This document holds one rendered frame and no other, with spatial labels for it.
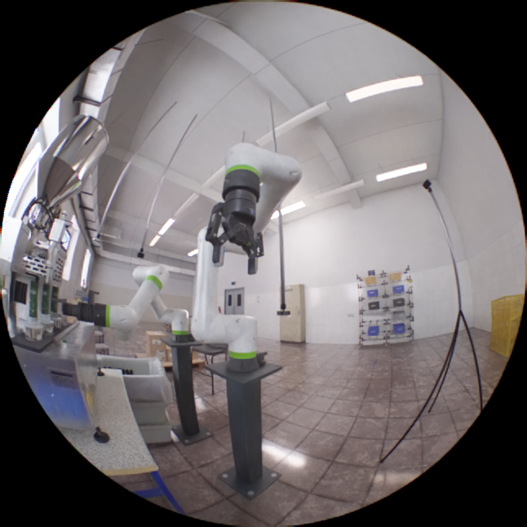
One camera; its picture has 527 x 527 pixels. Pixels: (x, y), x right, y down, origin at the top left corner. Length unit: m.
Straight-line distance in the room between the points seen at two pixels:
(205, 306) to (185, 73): 3.46
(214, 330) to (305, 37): 3.59
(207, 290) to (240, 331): 0.21
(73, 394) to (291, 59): 3.70
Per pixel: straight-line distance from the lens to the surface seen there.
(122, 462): 0.60
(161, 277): 1.04
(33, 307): 0.62
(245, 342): 0.73
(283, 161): 0.50
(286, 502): 1.32
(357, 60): 3.62
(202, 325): 0.70
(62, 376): 0.57
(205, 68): 3.44
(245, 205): 0.36
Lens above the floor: 1.20
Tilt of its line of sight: 15 degrees up
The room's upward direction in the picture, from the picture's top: straight up
